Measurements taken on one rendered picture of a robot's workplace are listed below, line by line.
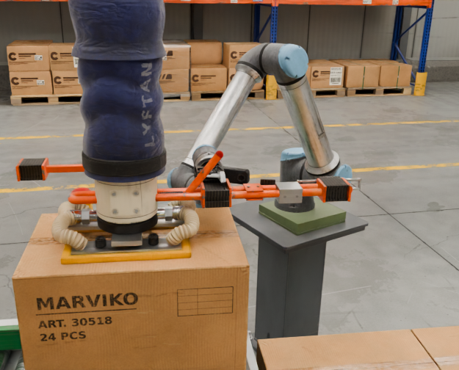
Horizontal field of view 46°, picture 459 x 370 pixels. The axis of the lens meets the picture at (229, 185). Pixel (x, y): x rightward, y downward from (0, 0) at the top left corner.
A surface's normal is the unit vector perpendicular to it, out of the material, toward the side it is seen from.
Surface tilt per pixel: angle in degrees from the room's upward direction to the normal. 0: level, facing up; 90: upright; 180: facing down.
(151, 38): 102
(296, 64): 82
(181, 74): 88
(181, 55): 90
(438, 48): 89
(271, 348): 0
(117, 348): 90
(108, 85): 70
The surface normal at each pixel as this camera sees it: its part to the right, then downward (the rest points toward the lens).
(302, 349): 0.02, -0.94
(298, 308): 0.54, 0.30
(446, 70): 0.22, 0.35
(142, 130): 0.66, 0.02
